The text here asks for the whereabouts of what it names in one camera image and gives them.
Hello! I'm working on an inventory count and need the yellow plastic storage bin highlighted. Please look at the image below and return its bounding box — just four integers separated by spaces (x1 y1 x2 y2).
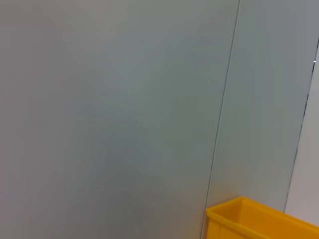
205 196 319 239

